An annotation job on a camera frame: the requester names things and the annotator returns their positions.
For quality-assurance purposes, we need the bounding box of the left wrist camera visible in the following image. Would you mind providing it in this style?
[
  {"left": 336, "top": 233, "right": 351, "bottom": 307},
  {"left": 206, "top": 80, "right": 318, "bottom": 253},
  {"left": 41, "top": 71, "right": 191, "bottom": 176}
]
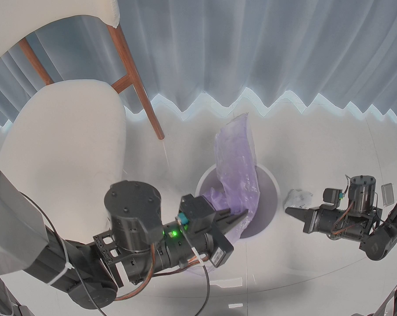
[{"left": 176, "top": 194, "right": 219, "bottom": 239}]

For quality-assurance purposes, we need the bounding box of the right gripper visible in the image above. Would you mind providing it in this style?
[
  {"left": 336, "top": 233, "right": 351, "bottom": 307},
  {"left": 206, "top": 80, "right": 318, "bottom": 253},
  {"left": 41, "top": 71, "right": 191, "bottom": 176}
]
[{"left": 302, "top": 207, "right": 350, "bottom": 240}]

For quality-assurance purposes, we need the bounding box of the pale blue curtain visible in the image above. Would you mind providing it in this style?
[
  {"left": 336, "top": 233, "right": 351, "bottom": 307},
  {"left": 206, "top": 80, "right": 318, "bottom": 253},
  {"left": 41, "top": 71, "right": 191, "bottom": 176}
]
[{"left": 0, "top": 0, "right": 397, "bottom": 134}]

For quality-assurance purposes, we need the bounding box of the cream padded wooden chair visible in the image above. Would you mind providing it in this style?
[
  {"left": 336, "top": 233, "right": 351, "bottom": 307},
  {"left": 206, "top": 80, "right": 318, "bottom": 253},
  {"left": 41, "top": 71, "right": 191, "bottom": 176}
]
[{"left": 0, "top": 0, "right": 165, "bottom": 239}]

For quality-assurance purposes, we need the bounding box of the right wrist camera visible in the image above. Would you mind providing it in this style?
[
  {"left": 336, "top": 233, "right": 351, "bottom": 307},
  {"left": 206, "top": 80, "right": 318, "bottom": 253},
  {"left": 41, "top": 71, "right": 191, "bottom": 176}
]
[{"left": 322, "top": 187, "right": 346, "bottom": 210}]

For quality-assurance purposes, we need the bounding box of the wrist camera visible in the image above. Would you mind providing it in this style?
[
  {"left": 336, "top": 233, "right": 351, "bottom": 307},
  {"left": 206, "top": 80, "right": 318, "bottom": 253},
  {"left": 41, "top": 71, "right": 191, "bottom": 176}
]
[
  {"left": 176, "top": 194, "right": 219, "bottom": 239},
  {"left": 322, "top": 187, "right": 346, "bottom": 210}
]

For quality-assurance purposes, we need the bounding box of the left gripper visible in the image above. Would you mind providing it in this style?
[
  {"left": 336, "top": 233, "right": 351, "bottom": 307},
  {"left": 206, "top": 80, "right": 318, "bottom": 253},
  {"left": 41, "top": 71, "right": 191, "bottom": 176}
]
[{"left": 161, "top": 209, "right": 249, "bottom": 271}]

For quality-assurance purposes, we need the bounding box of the crumpled white paper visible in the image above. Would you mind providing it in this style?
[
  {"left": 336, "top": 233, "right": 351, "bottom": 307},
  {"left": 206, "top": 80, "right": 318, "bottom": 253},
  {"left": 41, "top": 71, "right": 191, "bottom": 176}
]
[{"left": 282, "top": 189, "right": 313, "bottom": 210}]

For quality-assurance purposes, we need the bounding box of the black cable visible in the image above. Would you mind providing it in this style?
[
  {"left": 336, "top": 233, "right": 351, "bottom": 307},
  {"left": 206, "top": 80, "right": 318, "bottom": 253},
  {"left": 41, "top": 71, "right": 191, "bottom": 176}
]
[{"left": 190, "top": 262, "right": 209, "bottom": 316}]

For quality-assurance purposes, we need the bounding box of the white trash bin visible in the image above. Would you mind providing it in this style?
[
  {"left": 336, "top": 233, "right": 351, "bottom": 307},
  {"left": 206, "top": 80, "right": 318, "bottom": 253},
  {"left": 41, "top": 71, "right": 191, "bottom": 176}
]
[{"left": 195, "top": 163, "right": 280, "bottom": 240}]

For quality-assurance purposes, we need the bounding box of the purple plastic bag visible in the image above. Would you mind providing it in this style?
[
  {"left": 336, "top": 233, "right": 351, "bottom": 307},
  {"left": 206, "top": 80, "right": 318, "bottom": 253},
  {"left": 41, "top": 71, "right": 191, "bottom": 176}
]
[{"left": 182, "top": 112, "right": 262, "bottom": 271}]

